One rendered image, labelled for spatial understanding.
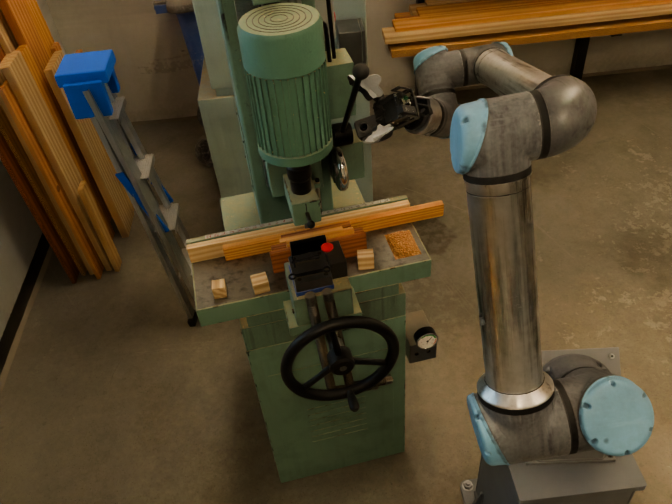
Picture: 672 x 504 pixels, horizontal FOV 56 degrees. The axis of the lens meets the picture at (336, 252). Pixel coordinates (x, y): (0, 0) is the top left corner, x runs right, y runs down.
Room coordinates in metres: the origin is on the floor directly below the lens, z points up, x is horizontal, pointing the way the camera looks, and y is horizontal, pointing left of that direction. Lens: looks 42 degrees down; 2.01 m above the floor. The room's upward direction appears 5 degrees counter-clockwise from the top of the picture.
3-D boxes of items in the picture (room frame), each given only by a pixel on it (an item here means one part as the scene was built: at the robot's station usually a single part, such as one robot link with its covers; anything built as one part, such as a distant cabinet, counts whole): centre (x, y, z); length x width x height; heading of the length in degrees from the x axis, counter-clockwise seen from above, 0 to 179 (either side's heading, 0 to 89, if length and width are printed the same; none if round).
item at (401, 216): (1.28, 0.00, 0.92); 0.60 x 0.02 x 0.04; 100
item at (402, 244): (1.22, -0.18, 0.91); 0.10 x 0.07 x 0.02; 10
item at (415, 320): (1.18, -0.21, 0.58); 0.12 x 0.08 x 0.08; 10
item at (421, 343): (1.11, -0.22, 0.65); 0.06 x 0.04 x 0.08; 100
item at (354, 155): (1.48, -0.05, 1.02); 0.09 x 0.07 x 0.12; 100
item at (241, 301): (1.16, 0.07, 0.87); 0.61 x 0.30 x 0.06; 100
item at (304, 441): (1.39, 0.09, 0.36); 0.58 x 0.45 x 0.71; 10
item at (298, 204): (1.29, 0.07, 1.03); 0.14 x 0.07 x 0.09; 10
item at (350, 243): (1.19, 0.04, 0.93); 0.25 x 0.01 x 0.07; 100
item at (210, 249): (1.29, 0.09, 0.93); 0.60 x 0.02 x 0.05; 100
